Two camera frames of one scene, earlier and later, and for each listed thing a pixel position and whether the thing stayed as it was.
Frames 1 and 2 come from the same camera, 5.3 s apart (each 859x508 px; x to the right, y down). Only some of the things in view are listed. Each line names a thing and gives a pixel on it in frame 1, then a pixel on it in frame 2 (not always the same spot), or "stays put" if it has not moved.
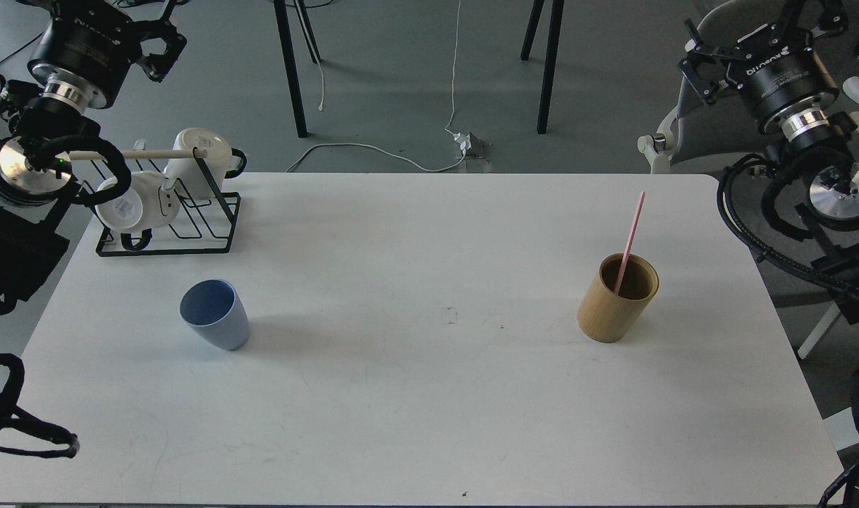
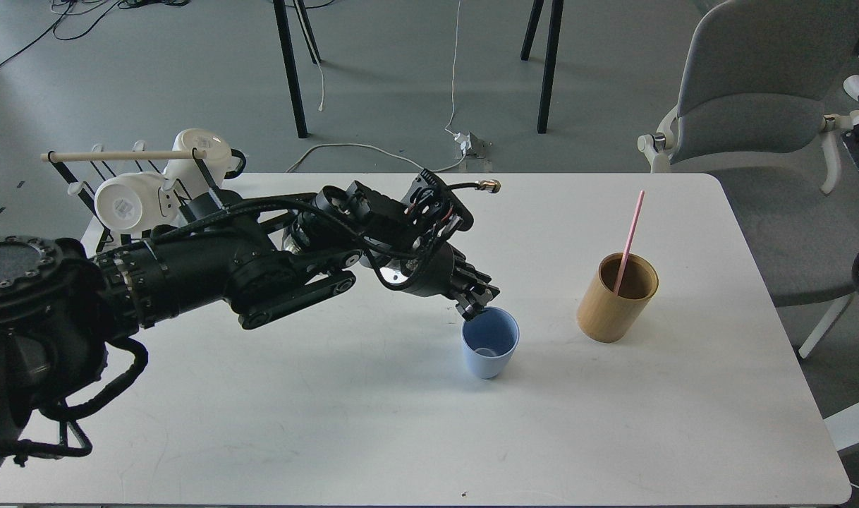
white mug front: (144, 203) stays put
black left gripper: (83, 53) → (439, 270)
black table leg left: (283, 26) stays put
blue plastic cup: (214, 307) → (490, 341)
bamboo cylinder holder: (606, 317) stays put
